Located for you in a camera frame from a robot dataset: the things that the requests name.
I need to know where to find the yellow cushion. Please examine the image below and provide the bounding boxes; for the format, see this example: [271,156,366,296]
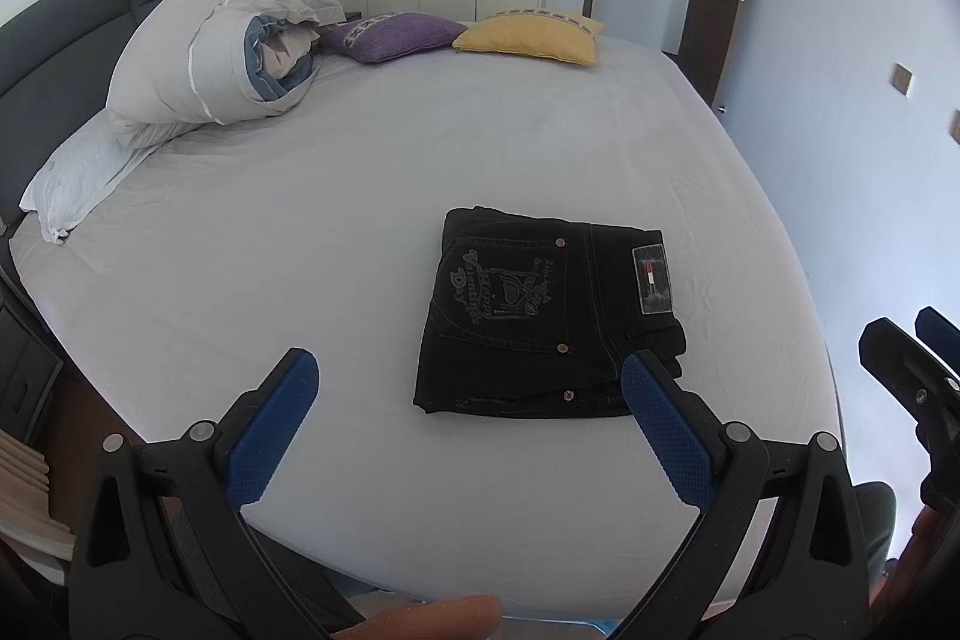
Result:
[452,9,605,67]

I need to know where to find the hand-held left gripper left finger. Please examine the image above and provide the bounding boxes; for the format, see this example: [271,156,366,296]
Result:
[67,347,355,640]

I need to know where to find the person's grey trousers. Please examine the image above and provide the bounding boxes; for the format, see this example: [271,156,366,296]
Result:
[855,481,899,562]

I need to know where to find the black denim pants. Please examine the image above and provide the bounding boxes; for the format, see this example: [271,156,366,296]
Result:
[412,206,687,420]

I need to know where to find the person's right forearm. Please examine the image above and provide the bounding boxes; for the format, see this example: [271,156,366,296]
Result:
[885,505,950,611]

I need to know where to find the purple cushion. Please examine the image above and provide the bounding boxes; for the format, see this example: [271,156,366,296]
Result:
[321,12,467,64]

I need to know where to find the dark grey headboard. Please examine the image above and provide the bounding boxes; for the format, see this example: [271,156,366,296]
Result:
[0,0,282,236]

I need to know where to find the stack of pale books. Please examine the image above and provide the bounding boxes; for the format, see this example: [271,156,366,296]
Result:
[0,430,77,562]

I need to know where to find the person's left hand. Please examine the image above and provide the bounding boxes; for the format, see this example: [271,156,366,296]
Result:
[330,593,503,640]

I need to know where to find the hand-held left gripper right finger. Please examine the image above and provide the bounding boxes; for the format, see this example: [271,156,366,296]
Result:
[615,349,872,640]

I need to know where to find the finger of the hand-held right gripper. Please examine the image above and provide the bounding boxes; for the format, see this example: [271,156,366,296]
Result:
[915,306,960,350]
[859,317,960,435]

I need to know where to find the bed with white sheet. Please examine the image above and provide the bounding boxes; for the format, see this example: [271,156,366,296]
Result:
[9,36,845,622]

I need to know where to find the white pillow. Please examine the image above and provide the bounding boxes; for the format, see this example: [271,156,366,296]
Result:
[19,111,162,245]

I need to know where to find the grey and blue duvet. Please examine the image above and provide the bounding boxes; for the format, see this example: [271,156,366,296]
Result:
[106,0,347,148]

